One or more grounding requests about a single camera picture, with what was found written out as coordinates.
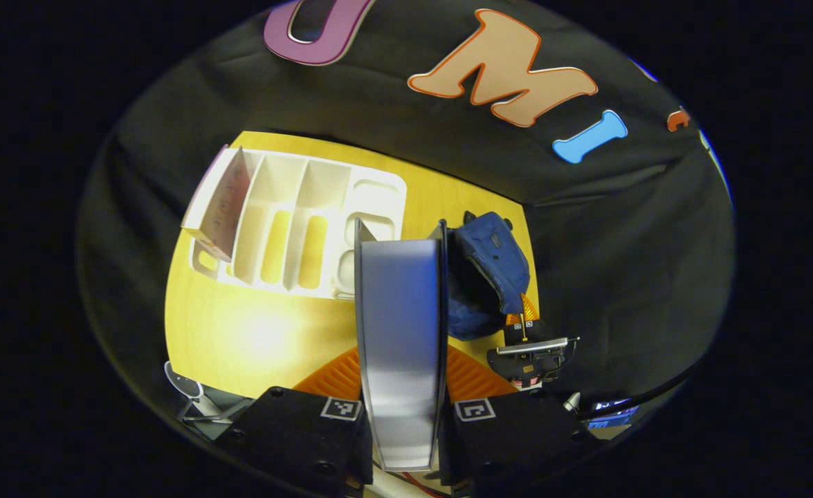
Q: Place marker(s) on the white plastic bookshelf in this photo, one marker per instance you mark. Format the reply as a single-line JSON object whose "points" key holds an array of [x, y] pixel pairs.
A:
{"points": [[323, 200]]}

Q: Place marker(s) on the black backdrop cloth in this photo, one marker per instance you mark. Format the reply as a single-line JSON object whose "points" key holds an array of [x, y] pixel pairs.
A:
{"points": [[620, 263]]}

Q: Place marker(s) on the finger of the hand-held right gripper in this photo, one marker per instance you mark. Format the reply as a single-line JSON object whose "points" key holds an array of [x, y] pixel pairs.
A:
{"points": [[531, 315], [512, 332]]}

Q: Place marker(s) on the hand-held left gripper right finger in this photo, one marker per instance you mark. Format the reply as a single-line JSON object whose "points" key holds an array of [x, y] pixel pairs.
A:
{"points": [[510, 436]]}

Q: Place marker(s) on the blue lit screen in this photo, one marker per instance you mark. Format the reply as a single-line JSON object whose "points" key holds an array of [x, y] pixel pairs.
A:
{"points": [[614, 413]]}

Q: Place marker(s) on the blue schoolbag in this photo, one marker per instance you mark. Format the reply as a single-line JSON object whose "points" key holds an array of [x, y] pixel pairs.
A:
{"points": [[492, 256]]}

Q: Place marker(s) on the grey book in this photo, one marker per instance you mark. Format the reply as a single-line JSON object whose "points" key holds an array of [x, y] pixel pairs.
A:
{"points": [[399, 332]]}

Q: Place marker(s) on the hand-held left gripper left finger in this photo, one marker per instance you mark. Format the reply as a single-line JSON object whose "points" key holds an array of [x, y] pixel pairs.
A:
{"points": [[295, 436]]}

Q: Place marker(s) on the pink book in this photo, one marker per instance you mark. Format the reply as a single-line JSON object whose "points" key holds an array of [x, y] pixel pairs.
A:
{"points": [[223, 207]]}

